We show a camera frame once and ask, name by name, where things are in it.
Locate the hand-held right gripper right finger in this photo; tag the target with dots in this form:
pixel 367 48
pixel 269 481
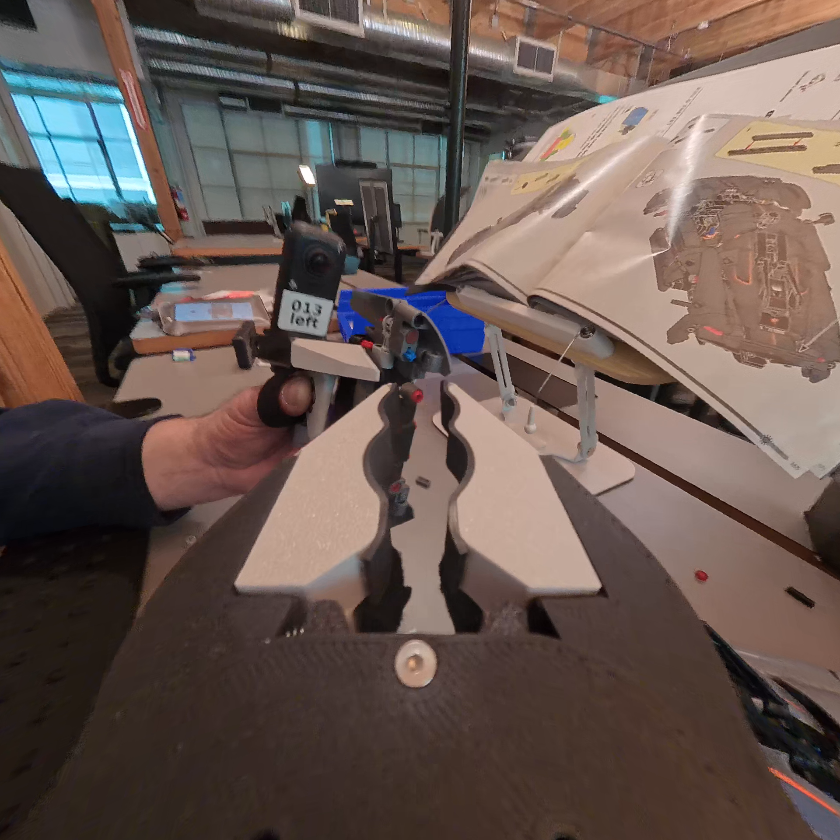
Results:
pixel 525 525

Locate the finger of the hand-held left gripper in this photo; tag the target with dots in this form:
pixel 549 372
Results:
pixel 334 358

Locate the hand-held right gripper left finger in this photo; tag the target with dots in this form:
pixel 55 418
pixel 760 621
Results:
pixel 308 525

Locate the small lego technic sub-assembly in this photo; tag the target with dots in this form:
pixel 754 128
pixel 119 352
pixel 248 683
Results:
pixel 400 328

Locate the grey lego car model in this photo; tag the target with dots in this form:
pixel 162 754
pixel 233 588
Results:
pixel 781 722

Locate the person's left forearm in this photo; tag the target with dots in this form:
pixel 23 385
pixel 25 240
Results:
pixel 65 466

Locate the black lego pin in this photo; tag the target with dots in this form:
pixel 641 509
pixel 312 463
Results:
pixel 800 597

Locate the lego instruction booklet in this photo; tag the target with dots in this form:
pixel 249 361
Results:
pixel 623 229

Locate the person's left hand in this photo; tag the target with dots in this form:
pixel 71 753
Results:
pixel 210 453

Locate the white desk stand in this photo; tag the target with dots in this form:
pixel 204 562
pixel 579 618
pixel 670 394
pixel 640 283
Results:
pixel 590 466

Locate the blue bin with square tag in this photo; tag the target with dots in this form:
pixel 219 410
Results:
pixel 459 325

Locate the small white blue-edged block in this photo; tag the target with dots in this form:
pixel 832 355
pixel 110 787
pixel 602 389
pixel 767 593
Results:
pixel 184 355

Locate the dark metal column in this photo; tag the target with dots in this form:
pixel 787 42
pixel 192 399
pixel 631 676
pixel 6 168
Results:
pixel 457 118

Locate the black mesh office chair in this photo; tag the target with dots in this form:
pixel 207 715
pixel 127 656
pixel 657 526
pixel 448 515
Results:
pixel 65 249

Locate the layered plywood board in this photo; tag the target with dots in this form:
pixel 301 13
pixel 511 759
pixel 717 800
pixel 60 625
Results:
pixel 33 341

